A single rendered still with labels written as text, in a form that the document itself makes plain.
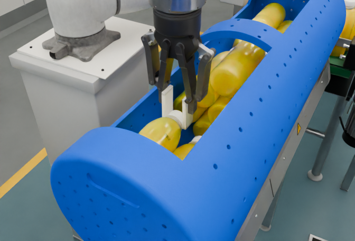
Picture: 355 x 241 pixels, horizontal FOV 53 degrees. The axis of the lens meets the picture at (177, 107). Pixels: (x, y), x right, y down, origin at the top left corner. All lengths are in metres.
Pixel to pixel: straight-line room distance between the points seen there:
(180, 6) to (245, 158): 0.24
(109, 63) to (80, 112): 0.19
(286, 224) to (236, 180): 1.43
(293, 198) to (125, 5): 1.38
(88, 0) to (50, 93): 0.32
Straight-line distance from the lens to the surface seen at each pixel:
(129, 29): 1.24
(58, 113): 1.22
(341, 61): 1.39
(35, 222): 1.99
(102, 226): 0.57
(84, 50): 1.10
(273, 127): 0.62
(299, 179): 2.14
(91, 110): 1.10
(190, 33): 0.56
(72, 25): 1.08
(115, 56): 1.10
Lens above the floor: 1.55
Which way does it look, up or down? 39 degrees down
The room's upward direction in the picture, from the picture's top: straight up
